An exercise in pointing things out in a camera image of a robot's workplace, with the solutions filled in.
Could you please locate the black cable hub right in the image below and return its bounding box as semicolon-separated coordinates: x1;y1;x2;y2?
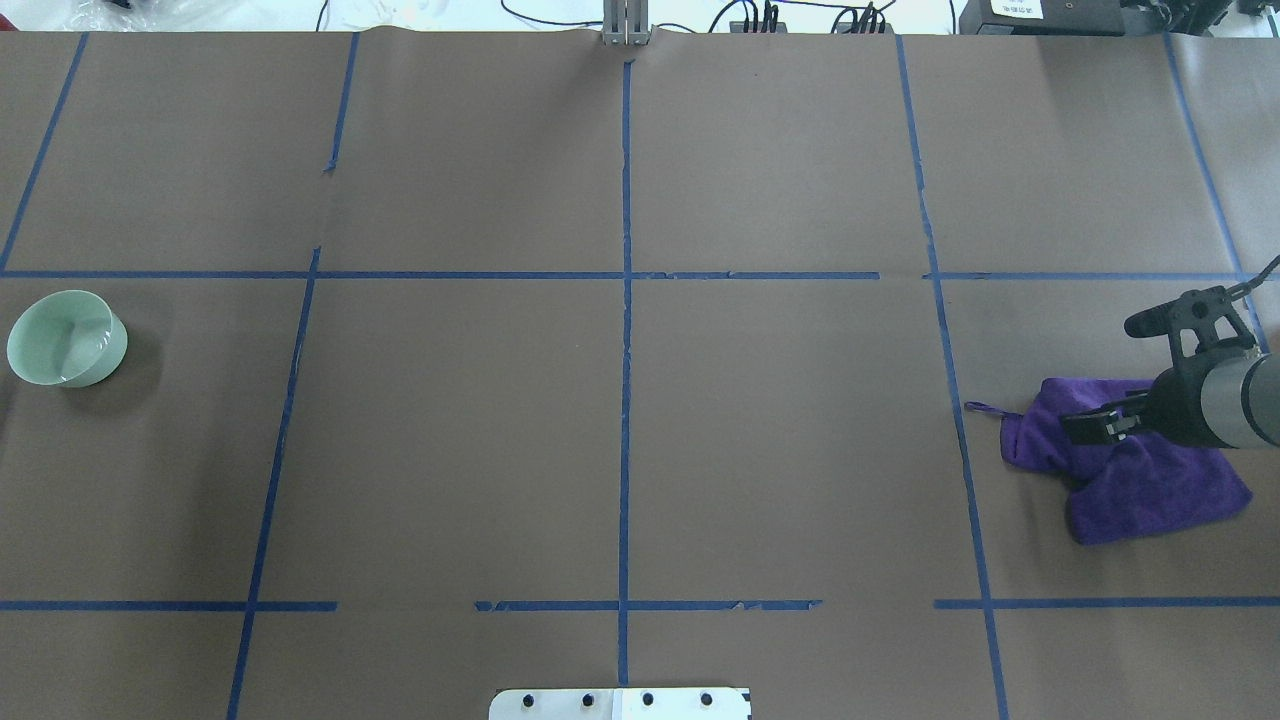
829;1;895;35

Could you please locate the black device with label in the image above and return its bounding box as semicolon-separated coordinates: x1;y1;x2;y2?
957;1;1125;37

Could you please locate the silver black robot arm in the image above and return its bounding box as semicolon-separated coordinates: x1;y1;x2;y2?
1059;354;1279;448

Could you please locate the grey metal camera post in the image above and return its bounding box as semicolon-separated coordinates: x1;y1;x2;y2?
600;0;653;47

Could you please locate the black cable hub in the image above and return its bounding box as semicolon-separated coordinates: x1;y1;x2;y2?
728;1;783;35
829;1;895;35

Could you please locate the pale green ceramic bowl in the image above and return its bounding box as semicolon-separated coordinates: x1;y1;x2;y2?
6;290;129;389

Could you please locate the purple microfiber cloth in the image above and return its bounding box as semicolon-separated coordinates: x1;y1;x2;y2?
964;377;1253;544

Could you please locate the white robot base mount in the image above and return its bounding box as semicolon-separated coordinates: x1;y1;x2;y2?
488;685;753;719

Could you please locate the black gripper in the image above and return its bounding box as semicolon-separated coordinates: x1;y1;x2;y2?
1061;363;1213;446

